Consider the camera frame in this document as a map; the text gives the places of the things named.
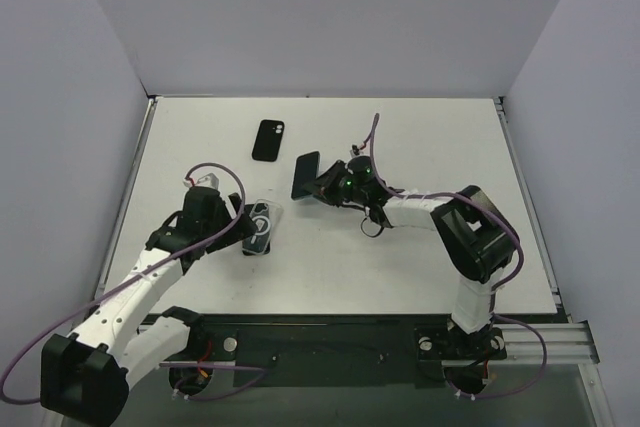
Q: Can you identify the black smartphone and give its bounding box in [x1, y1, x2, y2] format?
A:
[242, 202, 274, 256]

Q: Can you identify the black phone case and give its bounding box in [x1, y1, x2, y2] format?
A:
[251, 119, 285, 163]

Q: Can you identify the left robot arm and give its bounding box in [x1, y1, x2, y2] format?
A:
[40, 186, 256, 426]

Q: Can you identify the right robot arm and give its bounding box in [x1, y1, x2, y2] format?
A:
[291, 153, 524, 356]

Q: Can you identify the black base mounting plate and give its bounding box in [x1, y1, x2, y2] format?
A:
[168, 314, 506, 399]

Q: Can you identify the phone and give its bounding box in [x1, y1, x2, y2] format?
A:
[290, 151, 320, 201]

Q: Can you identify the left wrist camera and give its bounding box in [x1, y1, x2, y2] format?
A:
[183, 173, 219, 189]

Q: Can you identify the clear phone case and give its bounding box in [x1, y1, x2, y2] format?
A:
[242, 199, 283, 256]

